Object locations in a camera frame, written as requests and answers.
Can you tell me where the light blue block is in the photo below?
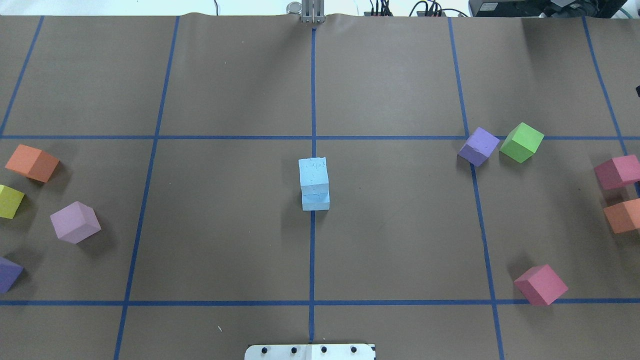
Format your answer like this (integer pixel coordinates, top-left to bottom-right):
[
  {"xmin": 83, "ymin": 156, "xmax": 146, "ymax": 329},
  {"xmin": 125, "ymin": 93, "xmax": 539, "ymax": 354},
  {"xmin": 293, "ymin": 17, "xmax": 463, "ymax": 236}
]
[
  {"xmin": 301, "ymin": 193, "xmax": 330, "ymax": 211},
  {"xmin": 298, "ymin": 157, "xmax": 330, "ymax": 196}
]

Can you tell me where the purple block right side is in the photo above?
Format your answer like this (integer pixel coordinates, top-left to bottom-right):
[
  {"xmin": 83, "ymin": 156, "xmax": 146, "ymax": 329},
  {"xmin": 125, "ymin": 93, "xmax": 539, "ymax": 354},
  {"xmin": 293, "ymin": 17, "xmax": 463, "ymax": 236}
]
[{"xmin": 457, "ymin": 127, "xmax": 500, "ymax": 167}]

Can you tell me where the purple block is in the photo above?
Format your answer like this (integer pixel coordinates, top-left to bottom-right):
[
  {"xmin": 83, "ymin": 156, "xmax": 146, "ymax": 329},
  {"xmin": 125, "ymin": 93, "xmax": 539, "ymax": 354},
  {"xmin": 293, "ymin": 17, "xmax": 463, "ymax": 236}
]
[
  {"xmin": 0, "ymin": 257, "xmax": 24, "ymax": 294},
  {"xmin": 457, "ymin": 127, "xmax": 500, "ymax": 167}
]

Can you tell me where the small metal weight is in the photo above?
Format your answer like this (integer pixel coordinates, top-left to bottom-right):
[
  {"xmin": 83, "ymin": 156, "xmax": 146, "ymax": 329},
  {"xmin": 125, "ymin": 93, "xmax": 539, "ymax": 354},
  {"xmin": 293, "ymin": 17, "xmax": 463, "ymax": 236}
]
[{"xmin": 286, "ymin": 1, "xmax": 302, "ymax": 15}]

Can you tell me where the green foam block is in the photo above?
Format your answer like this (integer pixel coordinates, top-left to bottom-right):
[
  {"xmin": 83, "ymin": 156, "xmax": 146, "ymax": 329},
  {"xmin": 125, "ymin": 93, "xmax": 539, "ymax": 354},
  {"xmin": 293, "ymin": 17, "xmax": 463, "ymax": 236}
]
[{"xmin": 499, "ymin": 122, "xmax": 545, "ymax": 164}]

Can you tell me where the magenta foam block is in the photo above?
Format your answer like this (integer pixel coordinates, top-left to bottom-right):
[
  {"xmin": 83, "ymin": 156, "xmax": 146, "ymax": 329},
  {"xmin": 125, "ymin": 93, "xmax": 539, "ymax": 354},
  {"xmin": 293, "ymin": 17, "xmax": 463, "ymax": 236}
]
[{"xmin": 513, "ymin": 264, "xmax": 569, "ymax": 306}]

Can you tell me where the light pink foam block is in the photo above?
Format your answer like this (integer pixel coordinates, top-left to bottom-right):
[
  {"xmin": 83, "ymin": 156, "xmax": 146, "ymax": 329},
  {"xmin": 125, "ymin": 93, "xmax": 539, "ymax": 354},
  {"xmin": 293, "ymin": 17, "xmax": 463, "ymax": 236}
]
[{"xmin": 50, "ymin": 201, "xmax": 102, "ymax": 244}]

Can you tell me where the orange block left side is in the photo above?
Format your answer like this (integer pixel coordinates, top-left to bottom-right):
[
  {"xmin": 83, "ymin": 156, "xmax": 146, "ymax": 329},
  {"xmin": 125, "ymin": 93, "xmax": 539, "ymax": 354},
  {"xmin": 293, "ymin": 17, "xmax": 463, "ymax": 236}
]
[{"xmin": 5, "ymin": 144, "xmax": 60, "ymax": 183}]

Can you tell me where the orange block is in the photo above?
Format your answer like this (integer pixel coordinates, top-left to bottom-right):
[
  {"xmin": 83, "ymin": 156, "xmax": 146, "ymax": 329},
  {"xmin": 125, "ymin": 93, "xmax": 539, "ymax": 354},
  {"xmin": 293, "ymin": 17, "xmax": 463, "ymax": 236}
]
[
  {"xmin": 603, "ymin": 198, "xmax": 640, "ymax": 234},
  {"xmin": 5, "ymin": 144, "xmax": 60, "ymax": 183}
]

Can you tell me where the pink foam block near bin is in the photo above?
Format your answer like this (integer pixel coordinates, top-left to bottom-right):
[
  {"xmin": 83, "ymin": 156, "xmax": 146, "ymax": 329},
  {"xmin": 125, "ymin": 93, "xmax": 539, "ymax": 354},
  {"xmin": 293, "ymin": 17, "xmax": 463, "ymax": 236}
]
[{"xmin": 594, "ymin": 154, "xmax": 640, "ymax": 191}]

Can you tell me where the orange block right side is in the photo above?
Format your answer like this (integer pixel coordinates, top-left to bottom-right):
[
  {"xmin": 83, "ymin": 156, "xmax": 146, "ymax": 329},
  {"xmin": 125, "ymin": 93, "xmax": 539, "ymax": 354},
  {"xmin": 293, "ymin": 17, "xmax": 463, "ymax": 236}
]
[{"xmin": 603, "ymin": 198, "xmax": 640, "ymax": 234}]

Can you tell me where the yellow foam block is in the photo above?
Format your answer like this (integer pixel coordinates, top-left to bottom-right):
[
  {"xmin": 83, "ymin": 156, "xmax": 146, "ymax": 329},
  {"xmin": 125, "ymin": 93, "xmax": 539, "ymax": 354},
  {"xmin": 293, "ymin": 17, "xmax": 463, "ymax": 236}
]
[{"xmin": 0, "ymin": 184, "xmax": 25, "ymax": 219}]

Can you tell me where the purple block left side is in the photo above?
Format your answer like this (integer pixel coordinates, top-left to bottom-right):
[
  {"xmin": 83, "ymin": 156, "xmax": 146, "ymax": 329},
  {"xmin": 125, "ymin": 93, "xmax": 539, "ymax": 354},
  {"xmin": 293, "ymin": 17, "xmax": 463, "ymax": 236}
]
[{"xmin": 0, "ymin": 257, "xmax": 24, "ymax": 294}]

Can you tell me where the aluminium frame post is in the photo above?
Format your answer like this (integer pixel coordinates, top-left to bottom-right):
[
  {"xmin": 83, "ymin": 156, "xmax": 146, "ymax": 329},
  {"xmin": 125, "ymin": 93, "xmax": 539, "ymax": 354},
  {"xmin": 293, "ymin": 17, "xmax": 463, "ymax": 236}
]
[{"xmin": 300, "ymin": 0, "xmax": 326, "ymax": 24}]

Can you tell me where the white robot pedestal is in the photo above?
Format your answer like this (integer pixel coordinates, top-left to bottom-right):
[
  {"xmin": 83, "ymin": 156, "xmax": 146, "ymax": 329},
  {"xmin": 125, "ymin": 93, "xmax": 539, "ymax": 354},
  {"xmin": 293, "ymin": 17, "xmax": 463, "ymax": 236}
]
[{"xmin": 244, "ymin": 343, "xmax": 377, "ymax": 360}]

